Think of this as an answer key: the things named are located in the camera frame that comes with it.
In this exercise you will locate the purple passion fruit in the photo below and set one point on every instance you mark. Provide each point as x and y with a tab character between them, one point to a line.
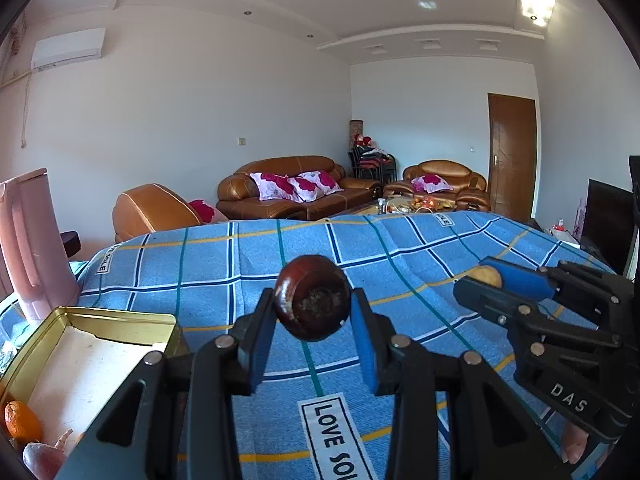
42	460

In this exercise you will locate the large orange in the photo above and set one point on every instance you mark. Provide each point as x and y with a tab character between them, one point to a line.
22	420

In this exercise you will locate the black television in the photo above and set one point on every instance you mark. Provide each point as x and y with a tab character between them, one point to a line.
607	220

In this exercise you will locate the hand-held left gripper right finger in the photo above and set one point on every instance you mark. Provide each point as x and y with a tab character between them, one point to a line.
370	350

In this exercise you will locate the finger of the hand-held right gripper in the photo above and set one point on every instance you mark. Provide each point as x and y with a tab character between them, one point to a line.
490	300
525	280

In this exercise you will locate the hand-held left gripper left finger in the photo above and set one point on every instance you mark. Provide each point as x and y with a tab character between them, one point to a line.
255	350

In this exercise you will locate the coffee table with snacks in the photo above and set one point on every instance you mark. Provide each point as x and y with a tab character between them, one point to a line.
417	204

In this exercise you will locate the floral pink pillow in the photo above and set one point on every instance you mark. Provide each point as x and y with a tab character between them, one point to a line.
272	186
431	183
205	210
317	185

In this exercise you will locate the person's right hand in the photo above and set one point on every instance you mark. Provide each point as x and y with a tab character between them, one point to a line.
574	442

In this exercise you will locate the brown wooden door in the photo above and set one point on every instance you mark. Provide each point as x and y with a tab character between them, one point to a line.
512	155

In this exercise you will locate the gold metal tin tray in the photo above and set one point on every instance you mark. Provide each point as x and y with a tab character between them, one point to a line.
75	360

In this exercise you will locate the brown leather armchair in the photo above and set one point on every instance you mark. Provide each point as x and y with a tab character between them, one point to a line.
150	210
472	180

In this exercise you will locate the dark stool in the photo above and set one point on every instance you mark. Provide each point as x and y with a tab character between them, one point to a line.
71	244

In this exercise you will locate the pink electric kettle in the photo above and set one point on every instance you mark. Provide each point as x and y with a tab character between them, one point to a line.
35	240

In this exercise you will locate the stacked dark chairs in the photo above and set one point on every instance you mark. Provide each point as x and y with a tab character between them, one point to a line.
372	165

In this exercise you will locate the tall patterned floor vase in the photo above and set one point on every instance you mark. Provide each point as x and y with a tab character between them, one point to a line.
356	130

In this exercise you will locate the white air conditioner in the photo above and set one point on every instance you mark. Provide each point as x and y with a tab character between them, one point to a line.
67	49

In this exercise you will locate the smooth dark mangosteen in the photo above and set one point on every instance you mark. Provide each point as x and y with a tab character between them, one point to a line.
312	300

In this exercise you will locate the blue plaid tablecloth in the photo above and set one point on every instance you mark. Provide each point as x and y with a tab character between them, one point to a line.
200	270

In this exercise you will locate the small tan longan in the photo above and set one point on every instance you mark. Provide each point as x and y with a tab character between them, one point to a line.
487	276

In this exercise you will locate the brown leather sofa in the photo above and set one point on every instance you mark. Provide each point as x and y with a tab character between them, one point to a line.
360	187

